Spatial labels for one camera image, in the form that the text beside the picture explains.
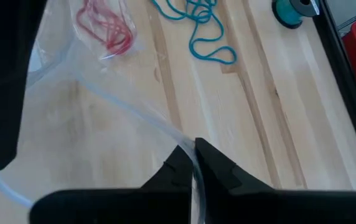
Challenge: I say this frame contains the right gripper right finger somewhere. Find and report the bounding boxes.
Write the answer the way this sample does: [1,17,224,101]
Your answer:
[195,138,356,224]

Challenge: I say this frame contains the blue cord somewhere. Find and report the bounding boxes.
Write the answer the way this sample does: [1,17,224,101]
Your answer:
[189,14,238,65]

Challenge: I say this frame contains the red rubber band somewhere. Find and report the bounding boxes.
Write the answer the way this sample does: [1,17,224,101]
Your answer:
[76,0,110,44]
[84,0,129,35]
[100,12,134,56]

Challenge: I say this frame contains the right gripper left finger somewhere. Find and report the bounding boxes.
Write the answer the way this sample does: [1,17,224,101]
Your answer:
[29,144,195,224]

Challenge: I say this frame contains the green rubber band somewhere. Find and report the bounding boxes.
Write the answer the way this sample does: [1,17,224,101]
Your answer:
[151,0,191,22]
[182,0,219,25]

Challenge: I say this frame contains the clear zip bag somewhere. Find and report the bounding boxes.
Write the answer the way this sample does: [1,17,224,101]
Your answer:
[67,0,146,62]
[0,0,207,224]

